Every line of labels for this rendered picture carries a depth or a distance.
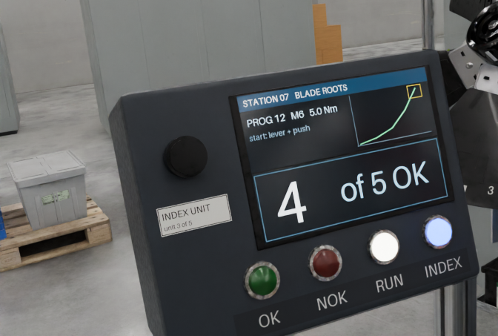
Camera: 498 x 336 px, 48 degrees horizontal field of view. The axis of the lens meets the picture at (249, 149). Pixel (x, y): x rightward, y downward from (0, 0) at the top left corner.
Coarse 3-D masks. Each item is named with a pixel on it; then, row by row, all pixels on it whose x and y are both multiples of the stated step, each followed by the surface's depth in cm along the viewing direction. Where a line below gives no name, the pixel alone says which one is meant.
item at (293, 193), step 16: (256, 176) 39; (272, 176) 40; (288, 176) 40; (304, 176) 41; (256, 192) 39; (272, 192) 40; (288, 192) 40; (304, 192) 40; (320, 192) 41; (272, 208) 40; (288, 208) 40; (304, 208) 40; (320, 208) 41; (272, 224) 40; (288, 224) 40; (304, 224) 40; (320, 224) 41; (272, 240) 40
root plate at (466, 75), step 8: (456, 48) 117; (464, 48) 116; (456, 56) 118; (464, 56) 117; (472, 56) 116; (456, 64) 118; (464, 64) 117; (480, 64) 115; (464, 72) 118; (472, 72) 117; (464, 80) 118; (472, 80) 117
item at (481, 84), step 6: (480, 66) 109; (486, 66) 109; (492, 66) 108; (480, 72) 108; (486, 72) 108; (492, 72) 108; (480, 78) 108; (492, 78) 107; (480, 84) 107; (486, 84) 107; (492, 84) 107; (486, 90) 107; (492, 90) 106
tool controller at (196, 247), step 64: (384, 64) 43; (128, 128) 37; (192, 128) 38; (256, 128) 40; (320, 128) 41; (384, 128) 43; (448, 128) 45; (128, 192) 42; (192, 192) 38; (384, 192) 43; (448, 192) 44; (192, 256) 38; (256, 256) 39; (448, 256) 44; (192, 320) 38; (256, 320) 39; (320, 320) 41
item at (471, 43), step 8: (488, 8) 110; (496, 8) 109; (480, 16) 111; (488, 16) 109; (496, 16) 108; (472, 24) 112; (480, 24) 110; (472, 32) 111; (480, 32) 109; (488, 32) 108; (496, 32) 105; (472, 40) 110; (480, 40) 109; (488, 40) 107; (496, 40) 104; (472, 48) 108; (480, 48) 106; (488, 48) 105; (496, 48) 104; (480, 56) 109; (488, 56) 107; (496, 56) 106; (488, 64) 110; (496, 64) 108
